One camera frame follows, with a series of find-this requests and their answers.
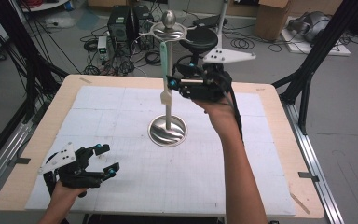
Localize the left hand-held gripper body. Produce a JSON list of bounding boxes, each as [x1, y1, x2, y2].
[[37, 142, 107, 199]]

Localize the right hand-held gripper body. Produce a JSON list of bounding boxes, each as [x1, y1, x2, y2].
[[180, 46, 257, 104]]

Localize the metal utensil stand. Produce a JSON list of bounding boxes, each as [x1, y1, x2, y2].
[[138, 9, 197, 148]]

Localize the person's right hand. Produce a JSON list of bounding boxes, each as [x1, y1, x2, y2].
[[193, 91, 241, 126]]

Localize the person's left hand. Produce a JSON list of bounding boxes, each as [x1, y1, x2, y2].
[[48, 180, 90, 217]]

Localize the white grid mat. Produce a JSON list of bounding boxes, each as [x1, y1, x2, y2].
[[24, 85, 296, 218]]

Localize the black round stool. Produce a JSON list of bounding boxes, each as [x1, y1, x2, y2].
[[172, 25, 219, 77]]

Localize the black tape strip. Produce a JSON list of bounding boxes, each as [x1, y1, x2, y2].
[[297, 170, 321, 183], [7, 156, 33, 166]]

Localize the black flat device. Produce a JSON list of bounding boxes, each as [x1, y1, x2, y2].
[[192, 13, 228, 28]]

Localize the white stand pole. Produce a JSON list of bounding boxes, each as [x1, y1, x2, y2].
[[213, 0, 231, 51]]

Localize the person's dark clothing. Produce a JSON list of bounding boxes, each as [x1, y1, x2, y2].
[[83, 213, 226, 224]]

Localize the black computer tower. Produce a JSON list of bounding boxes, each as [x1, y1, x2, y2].
[[106, 5, 135, 49], [131, 4, 155, 51]]

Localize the small white green box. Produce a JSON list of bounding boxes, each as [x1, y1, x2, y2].
[[96, 35, 108, 62]]

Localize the cardboard box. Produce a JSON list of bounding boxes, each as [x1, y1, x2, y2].
[[254, 0, 294, 42]]

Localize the grey rounded device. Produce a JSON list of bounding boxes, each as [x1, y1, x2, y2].
[[286, 10, 332, 43]]

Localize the white flat board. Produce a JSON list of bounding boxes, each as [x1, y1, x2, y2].
[[279, 30, 352, 57]]

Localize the white round table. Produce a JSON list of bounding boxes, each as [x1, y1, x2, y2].
[[20, 0, 70, 14]]

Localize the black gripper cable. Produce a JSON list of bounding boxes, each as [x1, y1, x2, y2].
[[227, 86, 244, 142]]

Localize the aluminium rail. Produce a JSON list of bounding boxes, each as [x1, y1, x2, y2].
[[0, 120, 34, 203], [281, 100, 345, 224]]

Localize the tangle of black cables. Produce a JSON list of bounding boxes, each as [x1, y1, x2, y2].
[[79, 23, 166, 77]]

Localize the black metal frame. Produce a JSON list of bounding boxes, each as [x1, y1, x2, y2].
[[0, 0, 70, 123], [271, 0, 358, 135]]

